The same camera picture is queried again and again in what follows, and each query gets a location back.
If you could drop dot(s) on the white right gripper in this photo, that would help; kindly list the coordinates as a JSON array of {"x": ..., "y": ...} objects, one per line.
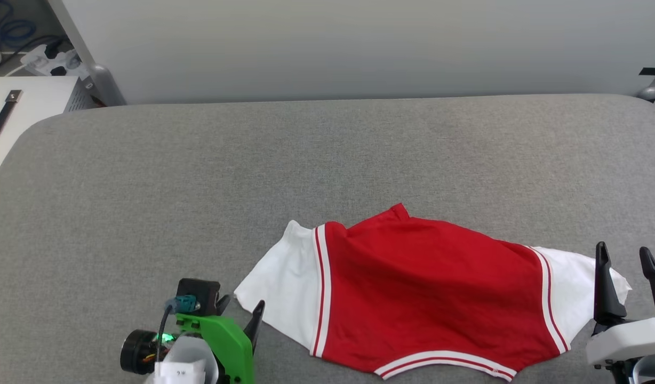
[{"x": 626, "y": 341}]

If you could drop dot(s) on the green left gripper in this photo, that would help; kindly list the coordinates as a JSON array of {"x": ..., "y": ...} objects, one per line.
[{"x": 229, "y": 346}]

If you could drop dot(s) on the red and white basketball jersey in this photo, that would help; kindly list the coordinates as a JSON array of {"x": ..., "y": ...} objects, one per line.
[{"x": 423, "y": 288}]

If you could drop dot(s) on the dark tape strip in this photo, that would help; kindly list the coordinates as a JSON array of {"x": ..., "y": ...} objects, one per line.
[{"x": 653, "y": 71}]

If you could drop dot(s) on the white partition panel on stand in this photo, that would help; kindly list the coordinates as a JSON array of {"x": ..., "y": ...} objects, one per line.
[{"x": 359, "y": 48}]

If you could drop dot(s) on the white cabinet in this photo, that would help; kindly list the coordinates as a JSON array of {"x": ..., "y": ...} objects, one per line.
[{"x": 39, "y": 101}]

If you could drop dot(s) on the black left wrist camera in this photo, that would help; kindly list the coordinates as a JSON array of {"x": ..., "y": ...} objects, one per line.
[{"x": 202, "y": 290}]

